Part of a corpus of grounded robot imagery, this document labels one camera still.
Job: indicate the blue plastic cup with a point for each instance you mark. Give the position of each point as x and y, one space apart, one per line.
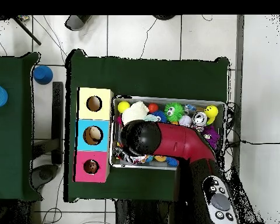
43 74

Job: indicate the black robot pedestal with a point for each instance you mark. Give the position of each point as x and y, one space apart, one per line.
140 214

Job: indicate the black red crushed soda can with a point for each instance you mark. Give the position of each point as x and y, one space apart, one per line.
119 152

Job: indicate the purple spiky monster toy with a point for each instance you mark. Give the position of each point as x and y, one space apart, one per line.
212 136

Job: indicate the plain yellow ball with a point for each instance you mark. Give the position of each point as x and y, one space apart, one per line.
123 106

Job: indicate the brown plush dog toy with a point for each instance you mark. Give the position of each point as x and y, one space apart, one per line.
91 166

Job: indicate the black round base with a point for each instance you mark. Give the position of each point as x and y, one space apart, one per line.
163 17

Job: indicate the black upright panel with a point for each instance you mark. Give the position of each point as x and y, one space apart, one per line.
57 121

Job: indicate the red robot arm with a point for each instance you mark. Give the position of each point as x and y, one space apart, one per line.
182 142

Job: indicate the red orange ball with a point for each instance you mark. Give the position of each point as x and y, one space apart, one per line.
153 107

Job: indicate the green furry toy with eyes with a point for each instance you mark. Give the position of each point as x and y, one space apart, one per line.
174 112

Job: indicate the cream waffle cloth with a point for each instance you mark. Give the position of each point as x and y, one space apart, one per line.
135 111

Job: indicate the mint green cloth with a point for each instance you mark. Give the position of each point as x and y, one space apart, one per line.
151 117

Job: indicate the blue spiky ball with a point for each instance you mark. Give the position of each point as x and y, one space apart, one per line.
161 115
172 161

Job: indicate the black tripod leg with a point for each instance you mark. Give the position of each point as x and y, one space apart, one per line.
28 31

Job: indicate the dark green side table cloth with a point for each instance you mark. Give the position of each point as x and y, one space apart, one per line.
11 163

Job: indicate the wooden box with three holes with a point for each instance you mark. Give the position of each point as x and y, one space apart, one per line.
93 136

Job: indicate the person's foot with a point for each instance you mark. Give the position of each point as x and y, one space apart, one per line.
75 23

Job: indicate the dark stand base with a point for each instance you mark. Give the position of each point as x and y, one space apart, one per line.
45 173

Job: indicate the colourful paper wad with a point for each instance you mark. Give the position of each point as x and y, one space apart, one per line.
138 159

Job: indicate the white baseball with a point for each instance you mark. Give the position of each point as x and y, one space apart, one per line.
185 120

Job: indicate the yellow smiley ball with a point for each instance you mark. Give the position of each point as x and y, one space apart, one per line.
211 111

